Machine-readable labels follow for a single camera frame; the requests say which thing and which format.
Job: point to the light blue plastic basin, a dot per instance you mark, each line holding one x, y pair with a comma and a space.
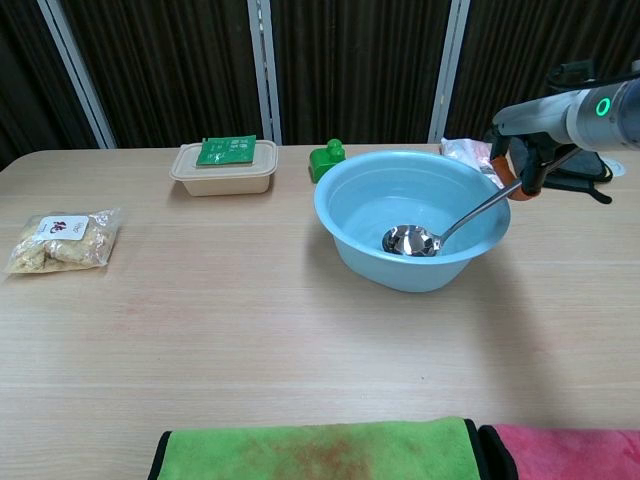
400, 272

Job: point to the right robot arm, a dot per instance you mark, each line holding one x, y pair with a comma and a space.
617, 117

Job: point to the round white table grommet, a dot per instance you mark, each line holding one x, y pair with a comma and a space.
620, 169

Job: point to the pink microfibre towel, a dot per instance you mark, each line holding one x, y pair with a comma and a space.
575, 450

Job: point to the dark grey cloth yellow trim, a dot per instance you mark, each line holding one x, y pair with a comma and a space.
592, 172

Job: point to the clear bag of snacks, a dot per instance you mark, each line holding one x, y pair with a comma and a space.
60, 247

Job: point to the pink and white plastic packet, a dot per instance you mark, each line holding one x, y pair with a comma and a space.
465, 149

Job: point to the beige lidded food box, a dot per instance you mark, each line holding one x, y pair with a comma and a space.
225, 183

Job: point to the green toy building block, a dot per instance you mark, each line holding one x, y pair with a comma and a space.
320, 166

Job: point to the green printed packet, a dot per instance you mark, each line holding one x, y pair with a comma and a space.
225, 152

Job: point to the grey partition post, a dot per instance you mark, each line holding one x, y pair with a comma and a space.
449, 70
75, 70
265, 70

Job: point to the green microfibre towel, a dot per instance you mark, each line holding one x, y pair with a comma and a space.
310, 450

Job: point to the stainless steel ladle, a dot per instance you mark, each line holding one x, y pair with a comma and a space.
406, 240

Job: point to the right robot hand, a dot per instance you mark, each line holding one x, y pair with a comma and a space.
535, 117

